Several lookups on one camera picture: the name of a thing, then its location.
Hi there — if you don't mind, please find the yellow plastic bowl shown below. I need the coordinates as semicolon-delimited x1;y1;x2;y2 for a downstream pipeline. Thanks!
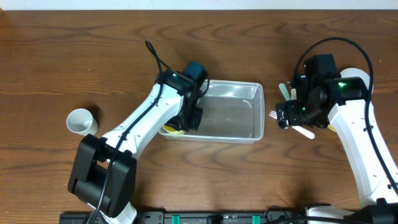
328;124;336;132

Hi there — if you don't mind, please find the yellow plastic cup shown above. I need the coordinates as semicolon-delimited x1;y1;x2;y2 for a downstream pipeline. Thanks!
162;125;185;135

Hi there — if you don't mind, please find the clear plastic storage container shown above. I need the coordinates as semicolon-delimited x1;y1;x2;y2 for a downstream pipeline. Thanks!
159;80;265;144

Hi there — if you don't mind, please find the grey plastic cup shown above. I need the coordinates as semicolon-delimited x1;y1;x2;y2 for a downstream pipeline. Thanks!
66;108;98;136

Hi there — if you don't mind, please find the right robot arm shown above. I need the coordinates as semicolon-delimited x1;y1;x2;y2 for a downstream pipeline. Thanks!
276;54;397;223

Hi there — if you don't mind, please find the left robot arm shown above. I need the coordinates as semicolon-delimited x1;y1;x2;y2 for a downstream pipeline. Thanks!
66;68;210;223

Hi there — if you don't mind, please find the mint green plastic spoon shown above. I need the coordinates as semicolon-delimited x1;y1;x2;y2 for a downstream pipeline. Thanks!
279;83;290;101

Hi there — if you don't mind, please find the pink plastic fork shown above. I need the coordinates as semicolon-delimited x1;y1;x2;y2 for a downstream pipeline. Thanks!
269;111;315;139

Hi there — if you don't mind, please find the grey plastic bowl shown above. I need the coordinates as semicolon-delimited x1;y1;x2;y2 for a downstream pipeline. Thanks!
340;67;374;94

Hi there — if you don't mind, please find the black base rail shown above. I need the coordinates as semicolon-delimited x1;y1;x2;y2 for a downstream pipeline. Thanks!
58;210;312;224

